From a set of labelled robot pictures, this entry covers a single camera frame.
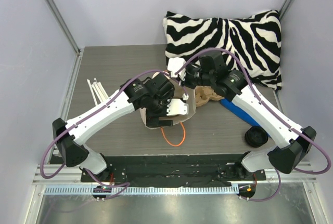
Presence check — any white wrapped straws bundle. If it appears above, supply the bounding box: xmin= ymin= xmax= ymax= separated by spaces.
xmin=87 ymin=78 xmax=109 ymax=106

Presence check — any blue cloth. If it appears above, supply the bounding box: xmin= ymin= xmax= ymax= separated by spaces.
xmin=220 ymin=99 xmax=270 ymax=138

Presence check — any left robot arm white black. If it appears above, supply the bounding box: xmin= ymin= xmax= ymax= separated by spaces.
xmin=53 ymin=73 xmax=175 ymax=182

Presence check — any cardboard cup carrier tray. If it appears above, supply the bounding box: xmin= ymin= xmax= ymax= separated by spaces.
xmin=195 ymin=86 xmax=224 ymax=107

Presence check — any stack of black lids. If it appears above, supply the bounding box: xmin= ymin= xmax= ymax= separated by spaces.
xmin=245 ymin=126 xmax=268 ymax=148

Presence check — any kraft paper gift bag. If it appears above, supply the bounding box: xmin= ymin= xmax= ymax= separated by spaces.
xmin=139 ymin=72 xmax=196 ymax=147

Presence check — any aluminium front rail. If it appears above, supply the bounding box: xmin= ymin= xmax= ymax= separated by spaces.
xmin=44 ymin=185 xmax=239 ymax=195

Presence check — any zebra print pillow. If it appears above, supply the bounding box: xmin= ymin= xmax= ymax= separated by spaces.
xmin=162 ymin=10 xmax=282 ymax=91

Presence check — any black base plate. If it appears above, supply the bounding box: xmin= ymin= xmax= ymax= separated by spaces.
xmin=80 ymin=154 xmax=267 ymax=186

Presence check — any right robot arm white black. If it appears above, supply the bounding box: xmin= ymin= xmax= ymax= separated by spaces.
xmin=176 ymin=48 xmax=316 ymax=180

